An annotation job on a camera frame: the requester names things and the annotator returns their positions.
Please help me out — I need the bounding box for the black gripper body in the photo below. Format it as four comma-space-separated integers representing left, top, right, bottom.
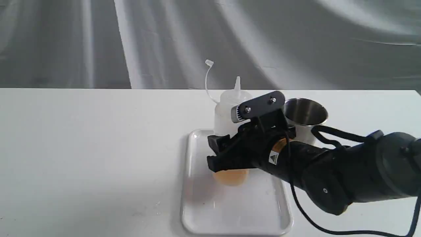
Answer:
207, 109, 295, 173

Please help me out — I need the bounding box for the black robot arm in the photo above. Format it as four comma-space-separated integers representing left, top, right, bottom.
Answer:
207, 91, 420, 215

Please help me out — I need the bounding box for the grey fabric backdrop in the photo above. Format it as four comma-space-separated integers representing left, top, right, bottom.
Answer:
0, 0, 421, 92

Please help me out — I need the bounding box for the white plastic tray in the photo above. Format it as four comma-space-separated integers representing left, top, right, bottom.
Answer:
180, 129, 293, 237

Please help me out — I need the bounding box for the translucent plastic squeeze bottle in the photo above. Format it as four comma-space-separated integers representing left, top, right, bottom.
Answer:
205, 59, 253, 187

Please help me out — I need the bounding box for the stainless steel cup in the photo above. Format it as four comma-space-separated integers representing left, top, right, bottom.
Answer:
283, 98, 328, 145

